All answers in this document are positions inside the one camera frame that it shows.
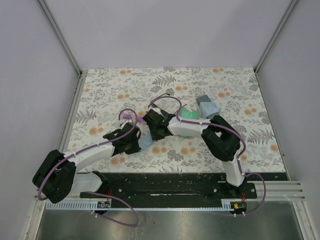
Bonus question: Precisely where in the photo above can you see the brown glasses case green lining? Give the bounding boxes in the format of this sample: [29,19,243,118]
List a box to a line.
[179,106,201,138]

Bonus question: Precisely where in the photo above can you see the light blue cleaning cloth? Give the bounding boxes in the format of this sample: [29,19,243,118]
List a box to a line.
[138,131,154,151]

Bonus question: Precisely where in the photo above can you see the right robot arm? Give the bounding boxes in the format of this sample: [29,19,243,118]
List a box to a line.
[142,108,246,198]

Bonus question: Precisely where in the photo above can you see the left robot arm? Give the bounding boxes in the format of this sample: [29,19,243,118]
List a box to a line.
[32,122,141,204]

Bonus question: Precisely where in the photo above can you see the black aviator sunglasses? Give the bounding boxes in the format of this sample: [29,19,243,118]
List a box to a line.
[148,93,173,108]

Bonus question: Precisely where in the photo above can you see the floral table mat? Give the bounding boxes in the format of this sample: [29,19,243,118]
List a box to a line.
[63,67,285,173]

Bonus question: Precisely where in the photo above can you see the grey-blue glasses case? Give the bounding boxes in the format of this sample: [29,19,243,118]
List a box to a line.
[196,95,213,111]

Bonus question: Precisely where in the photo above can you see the blue cloth on case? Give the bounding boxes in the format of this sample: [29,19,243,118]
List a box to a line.
[199,101,222,119]

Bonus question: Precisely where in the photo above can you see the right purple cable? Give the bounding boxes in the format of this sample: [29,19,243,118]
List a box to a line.
[148,95,267,217]

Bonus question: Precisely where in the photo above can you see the purple cable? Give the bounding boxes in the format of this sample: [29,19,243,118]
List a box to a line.
[148,95,267,217]
[37,107,141,226]

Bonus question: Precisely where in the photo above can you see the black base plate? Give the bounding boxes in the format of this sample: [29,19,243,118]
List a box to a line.
[93,171,257,200]

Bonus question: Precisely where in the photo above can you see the white slotted cable duct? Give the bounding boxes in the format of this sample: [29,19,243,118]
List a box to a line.
[45,200,111,211]

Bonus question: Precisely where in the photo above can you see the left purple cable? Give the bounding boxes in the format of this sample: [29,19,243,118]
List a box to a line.
[37,107,141,226]

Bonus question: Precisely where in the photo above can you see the left aluminium frame post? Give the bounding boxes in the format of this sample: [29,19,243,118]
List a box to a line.
[36,0,83,76]

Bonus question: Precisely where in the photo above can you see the aluminium frame post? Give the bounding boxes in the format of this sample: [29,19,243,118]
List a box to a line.
[36,0,83,76]
[253,0,300,75]

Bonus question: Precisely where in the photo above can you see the aluminium front rail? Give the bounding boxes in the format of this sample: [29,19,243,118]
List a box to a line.
[34,181,307,201]

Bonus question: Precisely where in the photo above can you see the right aluminium frame post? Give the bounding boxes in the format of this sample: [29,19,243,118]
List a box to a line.
[253,0,300,75]

